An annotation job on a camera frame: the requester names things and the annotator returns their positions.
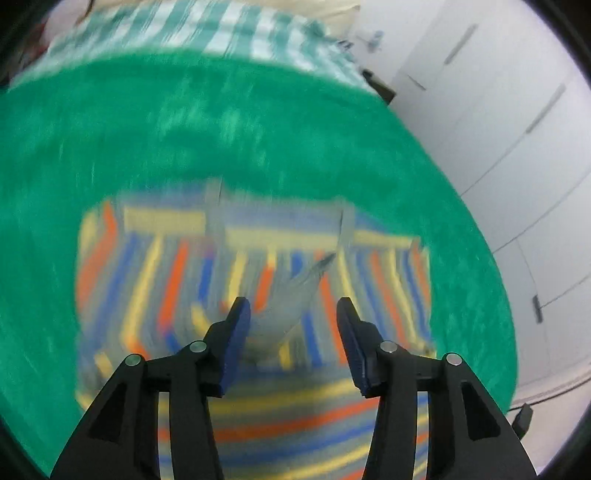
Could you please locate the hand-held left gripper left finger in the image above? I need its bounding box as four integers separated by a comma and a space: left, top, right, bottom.
50, 296, 252, 480

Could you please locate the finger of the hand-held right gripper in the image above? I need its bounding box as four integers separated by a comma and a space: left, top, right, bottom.
508, 403, 534, 440

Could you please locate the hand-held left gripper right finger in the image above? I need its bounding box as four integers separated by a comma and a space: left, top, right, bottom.
336, 298, 539, 480

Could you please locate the striped knit shirt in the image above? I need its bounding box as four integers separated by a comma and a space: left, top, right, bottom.
74, 178, 437, 480

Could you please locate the green floral blanket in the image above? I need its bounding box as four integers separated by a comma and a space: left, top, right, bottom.
0, 48, 518, 476

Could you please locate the dark nightstand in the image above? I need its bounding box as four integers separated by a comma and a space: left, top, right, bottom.
362, 69, 397, 106

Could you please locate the green checked bedsheet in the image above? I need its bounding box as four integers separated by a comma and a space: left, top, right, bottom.
9, 0, 379, 95

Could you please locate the cream padded headboard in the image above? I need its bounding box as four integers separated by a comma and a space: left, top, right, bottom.
295, 0, 362, 28

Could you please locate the blue white wall fixture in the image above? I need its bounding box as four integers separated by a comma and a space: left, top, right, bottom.
358, 30, 385, 52

